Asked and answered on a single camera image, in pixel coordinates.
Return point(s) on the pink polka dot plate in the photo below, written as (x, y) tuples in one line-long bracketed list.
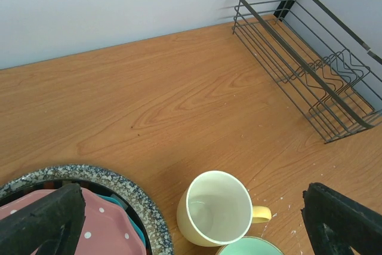
[(106, 229)]

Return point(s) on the speckled large stoneware plate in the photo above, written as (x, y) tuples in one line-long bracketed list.
[(101, 181)]

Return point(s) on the teal blue plate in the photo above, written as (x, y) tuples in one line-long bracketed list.
[(130, 212)]

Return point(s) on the yellow ceramic mug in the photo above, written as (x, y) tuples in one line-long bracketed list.
[(216, 209)]

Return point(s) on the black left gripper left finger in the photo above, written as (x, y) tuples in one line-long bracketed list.
[(50, 225)]

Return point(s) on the mint green ceramic bowl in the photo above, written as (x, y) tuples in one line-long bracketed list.
[(250, 245)]

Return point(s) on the dark wire dish rack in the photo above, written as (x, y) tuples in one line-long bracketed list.
[(328, 72)]

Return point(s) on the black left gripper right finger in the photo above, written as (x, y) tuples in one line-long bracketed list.
[(336, 224)]

